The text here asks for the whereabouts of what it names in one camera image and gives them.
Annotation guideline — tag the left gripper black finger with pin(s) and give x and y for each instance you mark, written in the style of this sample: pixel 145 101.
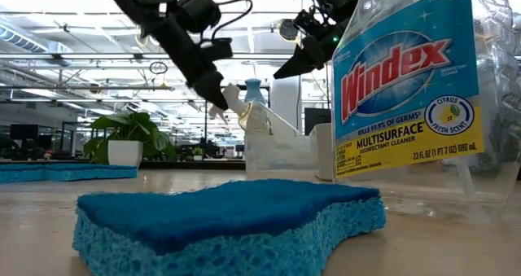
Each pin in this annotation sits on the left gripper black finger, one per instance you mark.
pixel 213 90

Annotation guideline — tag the light blue air freshener bottle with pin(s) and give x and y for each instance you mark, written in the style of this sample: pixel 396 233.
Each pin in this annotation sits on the light blue air freshener bottle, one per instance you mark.
pixel 254 90

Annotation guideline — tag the small clear plastic bin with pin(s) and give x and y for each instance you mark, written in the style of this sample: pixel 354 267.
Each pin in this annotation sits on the small clear plastic bin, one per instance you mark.
pixel 285 158

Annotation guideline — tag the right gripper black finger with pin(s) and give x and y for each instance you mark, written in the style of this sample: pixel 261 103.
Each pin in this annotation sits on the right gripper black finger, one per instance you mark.
pixel 303 58

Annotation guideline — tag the grey plastic bin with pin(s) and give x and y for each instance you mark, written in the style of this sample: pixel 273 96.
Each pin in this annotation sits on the grey plastic bin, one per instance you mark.
pixel 322 154

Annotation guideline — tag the black monitor screen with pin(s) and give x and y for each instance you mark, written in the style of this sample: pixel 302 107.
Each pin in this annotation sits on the black monitor screen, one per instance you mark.
pixel 317 119

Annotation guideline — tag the green potted plant white pot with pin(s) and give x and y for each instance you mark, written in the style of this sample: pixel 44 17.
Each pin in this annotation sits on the green potted plant white pot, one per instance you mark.
pixel 126 152

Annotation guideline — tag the Windex spray bottle red trigger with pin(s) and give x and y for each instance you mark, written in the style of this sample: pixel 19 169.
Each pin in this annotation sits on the Windex spray bottle red trigger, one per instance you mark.
pixel 407 105

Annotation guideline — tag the small distant potted plant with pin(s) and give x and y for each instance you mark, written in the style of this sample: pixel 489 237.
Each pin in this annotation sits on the small distant potted plant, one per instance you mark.
pixel 197 152

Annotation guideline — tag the blue kitchen sponge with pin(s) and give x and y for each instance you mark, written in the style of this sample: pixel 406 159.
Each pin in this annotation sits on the blue kitchen sponge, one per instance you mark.
pixel 20 173
pixel 89 172
pixel 228 227

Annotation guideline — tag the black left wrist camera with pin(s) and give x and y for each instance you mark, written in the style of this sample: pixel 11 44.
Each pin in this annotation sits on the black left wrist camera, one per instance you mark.
pixel 217 49

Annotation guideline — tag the black desk monitor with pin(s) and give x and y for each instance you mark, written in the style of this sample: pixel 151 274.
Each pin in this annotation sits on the black desk monitor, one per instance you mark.
pixel 24 132

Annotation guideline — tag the clear spray bottle white trigger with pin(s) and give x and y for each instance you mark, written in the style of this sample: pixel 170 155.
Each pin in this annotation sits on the clear spray bottle white trigger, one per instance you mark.
pixel 254 119

